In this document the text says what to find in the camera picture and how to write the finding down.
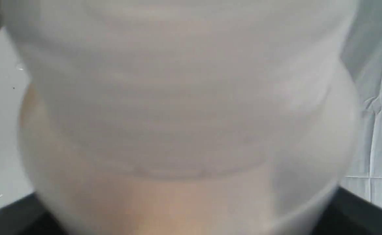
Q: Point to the grey fabric backdrop curtain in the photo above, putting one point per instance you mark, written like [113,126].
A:
[362,56]

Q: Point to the translucent squeeze bottle amber liquid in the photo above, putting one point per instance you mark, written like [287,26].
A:
[185,117]

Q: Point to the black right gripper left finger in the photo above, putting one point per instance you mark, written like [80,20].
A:
[28,216]

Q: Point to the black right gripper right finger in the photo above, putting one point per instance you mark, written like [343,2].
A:
[348,214]

